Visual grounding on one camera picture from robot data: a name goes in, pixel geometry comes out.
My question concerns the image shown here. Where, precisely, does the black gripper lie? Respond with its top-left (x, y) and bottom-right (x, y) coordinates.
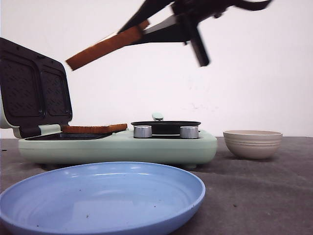
top-left (118, 0), bottom-right (271, 67)

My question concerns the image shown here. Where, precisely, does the toast slice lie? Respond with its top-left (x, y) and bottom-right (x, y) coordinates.
top-left (66, 20), bottom-right (150, 71)
top-left (61, 123), bottom-right (128, 134)

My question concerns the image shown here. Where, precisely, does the breakfast maker hinged lid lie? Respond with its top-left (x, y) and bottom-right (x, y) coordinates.
top-left (0, 38), bottom-right (72, 139)

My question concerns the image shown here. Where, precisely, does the beige ribbed bowl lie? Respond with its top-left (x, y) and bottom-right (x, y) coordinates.
top-left (223, 130), bottom-right (283, 160)

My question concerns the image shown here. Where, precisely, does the mint green breakfast maker base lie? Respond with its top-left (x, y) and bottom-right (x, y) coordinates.
top-left (18, 130), bottom-right (217, 168)

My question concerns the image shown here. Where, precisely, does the black frying pan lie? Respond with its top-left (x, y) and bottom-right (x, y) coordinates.
top-left (131, 113), bottom-right (201, 135)

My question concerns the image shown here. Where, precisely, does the right silver control knob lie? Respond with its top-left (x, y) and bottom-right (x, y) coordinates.
top-left (180, 126), bottom-right (199, 139)

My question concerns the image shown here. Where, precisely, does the silver control knob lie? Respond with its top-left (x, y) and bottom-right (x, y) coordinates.
top-left (180, 126), bottom-right (199, 139)
top-left (133, 125), bottom-right (153, 138)

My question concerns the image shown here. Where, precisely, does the left silver control knob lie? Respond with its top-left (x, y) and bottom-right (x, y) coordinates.
top-left (133, 125), bottom-right (153, 138)

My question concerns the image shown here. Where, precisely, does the blue round plate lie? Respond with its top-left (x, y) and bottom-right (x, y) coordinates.
top-left (0, 162), bottom-right (205, 235)

